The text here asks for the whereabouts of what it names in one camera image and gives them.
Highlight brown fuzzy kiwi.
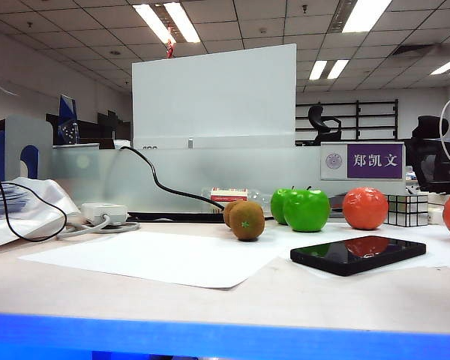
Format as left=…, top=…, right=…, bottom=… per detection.
left=229, top=200, right=266, bottom=242
left=223, top=200, right=247, bottom=229

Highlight green apple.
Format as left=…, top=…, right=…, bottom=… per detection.
left=283, top=185, right=332, bottom=233
left=269, top=185, right=296, bottom=226

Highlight clear bottle with red label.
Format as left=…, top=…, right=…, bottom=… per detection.
left=201, top=186, right=277, bottom=206

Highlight frosted glass desk partition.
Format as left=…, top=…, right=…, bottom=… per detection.
left=52, top=144, right=408, bottom=214

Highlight white board panel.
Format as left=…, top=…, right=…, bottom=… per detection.
left=131, top=43, right=298, bottom=150

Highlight white paper sheet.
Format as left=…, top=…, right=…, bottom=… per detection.
left=247, top=224, right=450, bottom=280
left=18, top=230, right=290, bottom=290

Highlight small black office chair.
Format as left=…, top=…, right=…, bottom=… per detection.
left=307, top=105, right=343, bottom=146

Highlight white power adapter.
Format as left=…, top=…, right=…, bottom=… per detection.
left=80, top=202, right=129, bottom=227

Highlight dark computer monitors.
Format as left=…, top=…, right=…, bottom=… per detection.
left=46, top=109, right=133, bottom=150

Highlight black smartphone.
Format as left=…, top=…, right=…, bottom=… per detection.
left=289, top=235, right=428, bottom=278

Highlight recessed ceiling light fixture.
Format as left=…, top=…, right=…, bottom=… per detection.
left=133, top=2, right=203, bottom=44
left=308, top=58, right=350, bottom=81
left=342, top=0, right=394, bottom=35
left=430, top=53, right=450, bottom=76

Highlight black shelf rack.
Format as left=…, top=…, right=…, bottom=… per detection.
left=295, top=98, right=400, bottom=143

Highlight purple and white name plate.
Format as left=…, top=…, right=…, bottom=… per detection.
left=320, top=141, right=407, bottom=182

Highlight blue crystal trophy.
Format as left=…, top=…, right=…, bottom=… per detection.
left=58, top=94, right=80, bottom=146

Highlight white plastic bag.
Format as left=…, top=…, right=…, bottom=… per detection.
left=0, top=176, right=84, bottom=252

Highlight silver mirror puzzle cube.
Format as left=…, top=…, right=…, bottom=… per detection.
left=385, top=193, right=431, bottom=228

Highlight grey metal bookend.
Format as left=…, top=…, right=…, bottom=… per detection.
left=5, top=114, right=56, bottom=181

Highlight large black office chair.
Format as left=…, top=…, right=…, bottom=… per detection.
left=403, top=115, right=450, bottom=195

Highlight stack of printed papers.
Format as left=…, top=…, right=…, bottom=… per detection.
left=0, top=182, right=33, bottom=221

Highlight ceiling air vent grille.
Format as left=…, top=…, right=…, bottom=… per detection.
left=391, top=43, right=438, bottom=58

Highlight thick black cable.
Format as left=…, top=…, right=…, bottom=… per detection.
left=119, top=145, right=227, bottom=211

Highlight white power cable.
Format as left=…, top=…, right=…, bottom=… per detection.
left=55, top=213, right=141, bottom=242

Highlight thin black cable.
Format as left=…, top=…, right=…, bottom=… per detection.
left=0, top=157, right=68, bottom=242

